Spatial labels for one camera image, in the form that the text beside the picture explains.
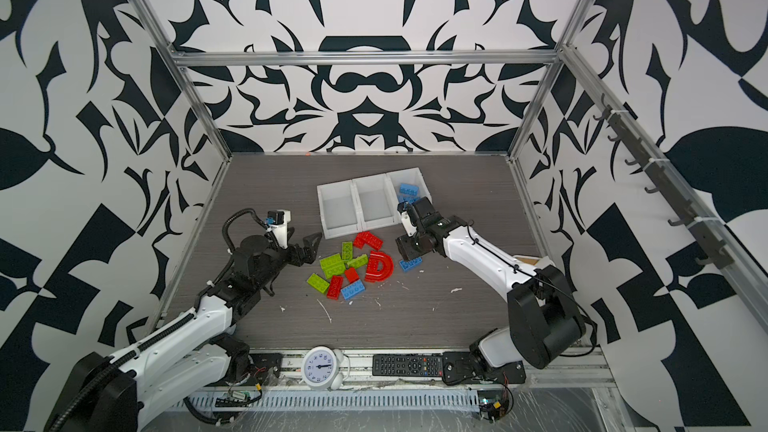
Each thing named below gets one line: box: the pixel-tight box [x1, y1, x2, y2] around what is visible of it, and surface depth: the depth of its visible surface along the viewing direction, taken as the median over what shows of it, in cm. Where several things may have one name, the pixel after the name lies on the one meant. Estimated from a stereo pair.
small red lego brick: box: [344, 267, 360, 284], surface depth 91 cm
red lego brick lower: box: [326, 275, 344, 301], surface depth 88 cm
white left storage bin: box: [317, 180, 364, 239], surface depth 103 cm
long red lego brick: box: [353, 230, 373, 250], surface depth 97 cm
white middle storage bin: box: [351, 173, 401, 231], surface depth 104 cm
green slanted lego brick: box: [347, 254, 368, 268], surface depth 93 cm
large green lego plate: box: [319, 253, 346, 279], surface depth 93 cm
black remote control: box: [372, 353, 443, 377], surface depth 76 cm
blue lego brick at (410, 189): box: [399, 183, 420, 196], surface depth 109 cm
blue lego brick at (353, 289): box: [341, 279, 366, 300], surface depth 87 cm
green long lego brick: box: [341, 241, 353, 261], surface depth 96 cm
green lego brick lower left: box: [306, 273, 330, 294], surface depth 89 cm
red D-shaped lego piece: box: [364, 250, 394, 283], surface depth 92 cm
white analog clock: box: [299, 346, 344, 391], surface depth 74 cm
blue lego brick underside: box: [399, 257, 423, 272], surface depth 92 cm
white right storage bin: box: [385, 166, 433, 225], surface depth 107 cm
